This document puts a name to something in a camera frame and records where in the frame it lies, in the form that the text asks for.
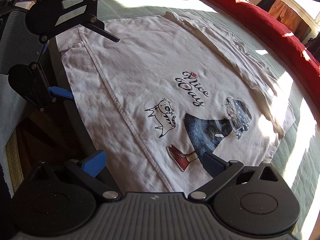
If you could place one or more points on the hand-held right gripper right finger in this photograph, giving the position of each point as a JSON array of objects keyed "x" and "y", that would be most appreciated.
[{"x": 212, "y": 166}]

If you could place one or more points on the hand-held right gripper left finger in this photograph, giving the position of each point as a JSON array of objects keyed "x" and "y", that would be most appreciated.
[{"x": 96, "y": 163}]

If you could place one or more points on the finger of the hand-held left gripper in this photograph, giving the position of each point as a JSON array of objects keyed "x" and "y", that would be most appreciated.
[
  {"x": 75, "y": 5},
  {"x": 61, "y": 93}
]

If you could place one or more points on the white printed t-shirt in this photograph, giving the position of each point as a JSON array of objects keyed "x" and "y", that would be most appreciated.
[{"x": 140, "y": 75}]

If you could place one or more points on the light blue jeans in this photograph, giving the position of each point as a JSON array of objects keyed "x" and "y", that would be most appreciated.
[{"x": 13, "y": 110}]

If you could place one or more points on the striped floor mat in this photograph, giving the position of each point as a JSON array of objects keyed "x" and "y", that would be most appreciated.
[{"x": 15, "y": 162}]

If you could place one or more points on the red duvet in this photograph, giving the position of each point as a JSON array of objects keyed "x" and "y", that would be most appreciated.
[{"x": 250, "y": 12}]

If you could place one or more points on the orange cloth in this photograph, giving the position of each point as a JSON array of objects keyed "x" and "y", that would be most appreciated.
[{"x": 285, "y": 12}]

